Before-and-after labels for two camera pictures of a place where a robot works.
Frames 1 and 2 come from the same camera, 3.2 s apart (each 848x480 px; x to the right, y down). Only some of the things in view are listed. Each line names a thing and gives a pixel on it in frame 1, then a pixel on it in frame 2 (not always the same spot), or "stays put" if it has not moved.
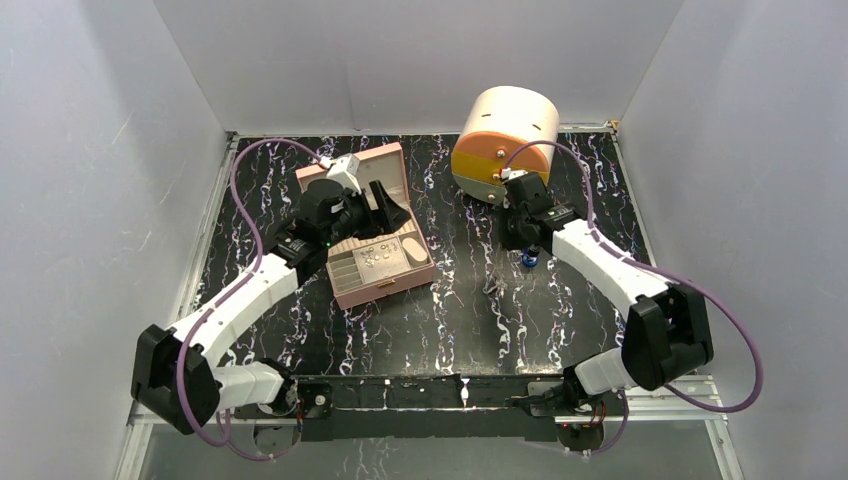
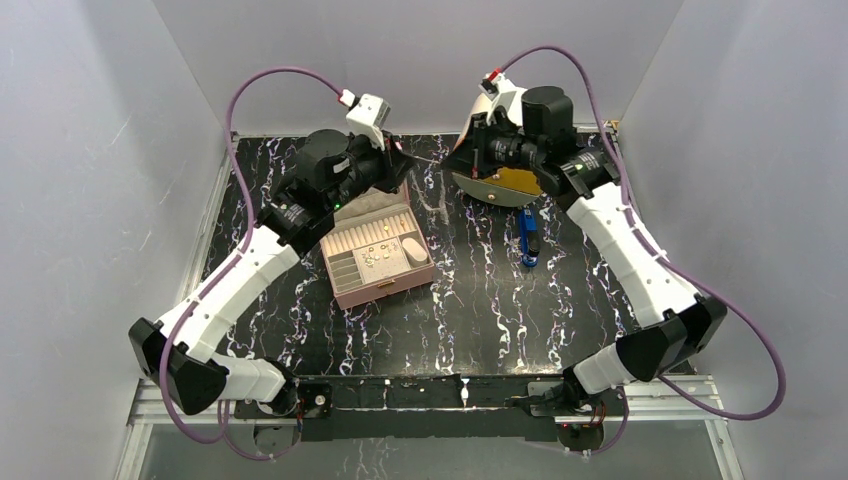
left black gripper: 387,217 -> 395,164
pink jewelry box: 361,269 stays put
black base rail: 425,407 stays put
